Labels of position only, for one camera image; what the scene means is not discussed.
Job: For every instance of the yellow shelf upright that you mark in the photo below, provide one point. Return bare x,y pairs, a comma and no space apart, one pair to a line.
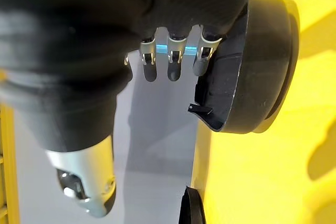
6,155

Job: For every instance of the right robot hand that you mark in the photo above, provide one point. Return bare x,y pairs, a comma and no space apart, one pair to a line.
65,37

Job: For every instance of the black plastic housing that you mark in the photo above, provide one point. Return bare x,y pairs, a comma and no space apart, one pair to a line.
252,77
191,205

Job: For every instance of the yellow shelf board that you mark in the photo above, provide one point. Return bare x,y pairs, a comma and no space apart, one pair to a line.
275,142

